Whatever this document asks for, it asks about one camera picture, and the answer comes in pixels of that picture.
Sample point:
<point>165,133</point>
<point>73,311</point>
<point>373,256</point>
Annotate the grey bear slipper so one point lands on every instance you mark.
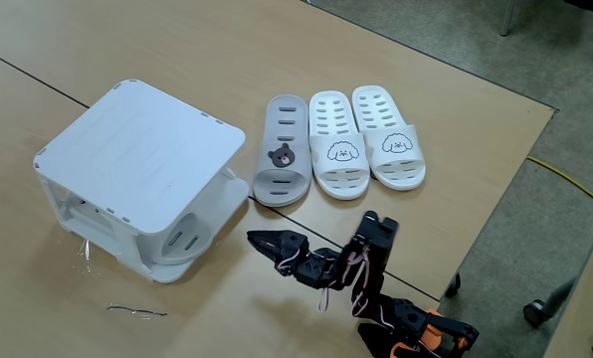
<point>281,184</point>
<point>182,243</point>

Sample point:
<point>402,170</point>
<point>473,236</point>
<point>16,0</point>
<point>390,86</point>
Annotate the white dog slipper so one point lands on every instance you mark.
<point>396,169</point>
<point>338,179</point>

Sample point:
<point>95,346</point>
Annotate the metal chair leg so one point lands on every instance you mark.
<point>508,17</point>

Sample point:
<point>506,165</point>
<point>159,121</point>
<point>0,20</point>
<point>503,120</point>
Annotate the clear tape piece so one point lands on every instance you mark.
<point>85,249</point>

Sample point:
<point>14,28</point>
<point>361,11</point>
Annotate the black caster wheel with leg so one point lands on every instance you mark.
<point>535,313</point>

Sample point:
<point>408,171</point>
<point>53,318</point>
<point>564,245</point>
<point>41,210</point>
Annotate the clear tape strip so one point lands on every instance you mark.
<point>137,311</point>

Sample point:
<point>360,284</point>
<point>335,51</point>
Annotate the white two-shelf shoe rack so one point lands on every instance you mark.
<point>137,149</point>

